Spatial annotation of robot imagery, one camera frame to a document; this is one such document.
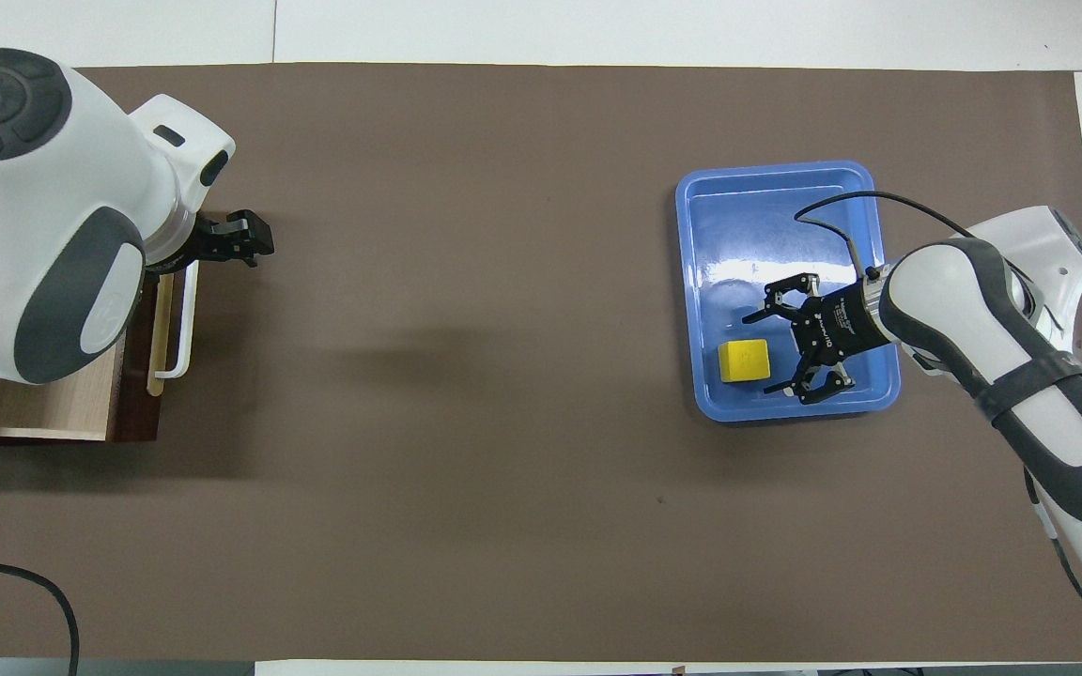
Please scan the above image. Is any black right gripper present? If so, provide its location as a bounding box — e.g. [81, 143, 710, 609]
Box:
[742, 272, 891, 407]

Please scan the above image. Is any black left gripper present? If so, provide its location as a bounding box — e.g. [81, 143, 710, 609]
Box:
[184, 209, 276, 273]

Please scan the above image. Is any yellow block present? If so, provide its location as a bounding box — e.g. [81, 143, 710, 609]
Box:
[717, 338, 772, 385]

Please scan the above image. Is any wooden drawer with white handle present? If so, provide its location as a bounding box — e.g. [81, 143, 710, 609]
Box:
[0, 258, 200, 443]

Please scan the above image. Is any blue plastic tray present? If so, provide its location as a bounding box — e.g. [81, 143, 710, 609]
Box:
[674, 160, 904, 424]

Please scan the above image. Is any brown table mat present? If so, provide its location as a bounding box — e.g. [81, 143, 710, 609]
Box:
[0, 62, 1082, 664]

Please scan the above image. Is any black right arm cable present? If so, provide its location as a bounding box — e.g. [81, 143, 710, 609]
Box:
[792, 190, 1082, 658]

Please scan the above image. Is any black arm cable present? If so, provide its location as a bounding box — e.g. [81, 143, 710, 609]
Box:
[792, 190, 1082, 658]
[0, 557, 82, 676]

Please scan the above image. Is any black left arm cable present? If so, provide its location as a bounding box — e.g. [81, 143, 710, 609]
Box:
[0, 557, 82, 676]

